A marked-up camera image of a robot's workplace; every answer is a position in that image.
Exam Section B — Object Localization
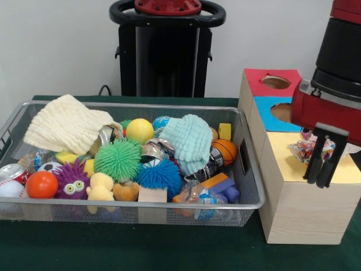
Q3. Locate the multicoloured rope toy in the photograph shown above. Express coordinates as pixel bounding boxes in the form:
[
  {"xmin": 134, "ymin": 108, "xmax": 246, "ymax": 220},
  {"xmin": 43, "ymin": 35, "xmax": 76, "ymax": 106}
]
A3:
[{"xmin": 293, "ymin": 131, "xmax": 336, "ymax": 164}]

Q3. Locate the light blue fluffy cloth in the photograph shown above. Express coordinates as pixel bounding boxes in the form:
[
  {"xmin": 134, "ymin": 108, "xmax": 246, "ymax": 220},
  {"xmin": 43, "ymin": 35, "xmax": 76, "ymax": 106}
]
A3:
[{"xmin": 159, "ymin": 114, "xmax": 214, "ymax": 176}]

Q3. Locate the silver mesh bin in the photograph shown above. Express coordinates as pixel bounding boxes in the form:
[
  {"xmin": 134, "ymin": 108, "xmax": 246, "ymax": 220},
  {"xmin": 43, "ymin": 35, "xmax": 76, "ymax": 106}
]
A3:
[{"xmin": 0, "ymin": 100, "xmax": 266, "ymax": 228}]

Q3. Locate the cream muslin cloth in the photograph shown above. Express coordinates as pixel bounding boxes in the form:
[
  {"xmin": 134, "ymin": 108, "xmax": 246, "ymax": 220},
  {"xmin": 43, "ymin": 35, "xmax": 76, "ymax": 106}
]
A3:
[{"xmin": 23, "ymin": 94, "xmax": 124, "ymax": 156}]

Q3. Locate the yellow smooth ball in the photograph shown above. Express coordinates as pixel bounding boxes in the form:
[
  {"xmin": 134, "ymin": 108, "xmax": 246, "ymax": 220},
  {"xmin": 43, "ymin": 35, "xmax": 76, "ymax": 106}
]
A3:
[{"xmin": 125, "ymin": 118, "xmax": 155, "ymax": 142}]

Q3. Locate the orange toy basketball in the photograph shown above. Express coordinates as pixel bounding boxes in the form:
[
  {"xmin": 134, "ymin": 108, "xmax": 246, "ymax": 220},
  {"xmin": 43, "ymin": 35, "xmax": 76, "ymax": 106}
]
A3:
[{"xmin": 210, "ymin": 138, "xmax": 237, "ymax": 166}]

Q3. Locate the orange smooth ball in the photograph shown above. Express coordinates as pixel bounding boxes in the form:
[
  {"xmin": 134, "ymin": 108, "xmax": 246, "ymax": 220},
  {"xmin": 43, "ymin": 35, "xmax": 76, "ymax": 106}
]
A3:
[{"xmin": 25, "ymin": 171, "xmax": 59, "ymax": 199}]

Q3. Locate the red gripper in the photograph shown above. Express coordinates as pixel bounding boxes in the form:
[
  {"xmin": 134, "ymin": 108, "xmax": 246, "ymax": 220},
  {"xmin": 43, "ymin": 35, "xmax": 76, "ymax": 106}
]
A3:
[{"xmin": 290, "ymin": 84, "xmax": 361, "ymax": 189}]

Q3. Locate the dark green table cloth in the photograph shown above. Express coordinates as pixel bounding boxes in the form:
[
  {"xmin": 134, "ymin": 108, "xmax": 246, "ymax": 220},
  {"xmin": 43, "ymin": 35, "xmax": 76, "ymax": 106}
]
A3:
[{"xmin": 0, "ymin": 95, "xmax": 361, "ymax": 271}]

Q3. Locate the green spiky rubber ball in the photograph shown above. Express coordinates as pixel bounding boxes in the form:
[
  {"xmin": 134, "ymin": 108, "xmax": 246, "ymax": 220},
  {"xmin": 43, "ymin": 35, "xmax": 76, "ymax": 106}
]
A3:
[{"xmin": 94, "ymin": 138, "xmax": 142, "ymax": 183}]

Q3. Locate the wooden three-hole box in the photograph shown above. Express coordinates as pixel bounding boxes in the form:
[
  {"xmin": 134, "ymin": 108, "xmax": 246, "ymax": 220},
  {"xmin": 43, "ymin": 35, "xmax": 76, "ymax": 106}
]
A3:
[{"xmin": 237, "ymin": 68, "xmax": 361, "ymax": 245}]

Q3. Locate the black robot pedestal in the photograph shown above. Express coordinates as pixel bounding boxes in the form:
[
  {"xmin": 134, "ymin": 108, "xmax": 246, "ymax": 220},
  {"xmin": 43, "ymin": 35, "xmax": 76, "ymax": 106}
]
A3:
[{"xmin": 109, "ymin": 0, "xmax": 226, "ymax": 98}]

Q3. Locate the yellow plush duck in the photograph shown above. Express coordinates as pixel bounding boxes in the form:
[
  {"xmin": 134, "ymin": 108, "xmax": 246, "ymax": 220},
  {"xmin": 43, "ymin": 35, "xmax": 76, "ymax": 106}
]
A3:
[{"xmin": 86, "ymin": 172, "xmax": 116, "ymax": 202}]

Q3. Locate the white baseball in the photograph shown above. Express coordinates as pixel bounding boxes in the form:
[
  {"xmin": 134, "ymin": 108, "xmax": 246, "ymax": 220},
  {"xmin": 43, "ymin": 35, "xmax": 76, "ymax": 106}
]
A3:
[{"xmin": 0, "ymin": 179, "xmax": 26, "ymax": 198}]

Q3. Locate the purple spiky monster toy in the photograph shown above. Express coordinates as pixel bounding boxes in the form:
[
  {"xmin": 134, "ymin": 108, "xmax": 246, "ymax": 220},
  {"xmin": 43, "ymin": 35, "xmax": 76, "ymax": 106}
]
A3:
[{"xmin": 52, "ymin": 161, "xmax": 91, "ymax": 200}]

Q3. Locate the blue spiky rubber ball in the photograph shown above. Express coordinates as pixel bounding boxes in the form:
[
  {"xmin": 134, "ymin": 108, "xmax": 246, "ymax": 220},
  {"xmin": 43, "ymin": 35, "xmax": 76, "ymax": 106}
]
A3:
[{"xmin": 134, "ymin": 158, "xmax": 182, "ymax": 203}]

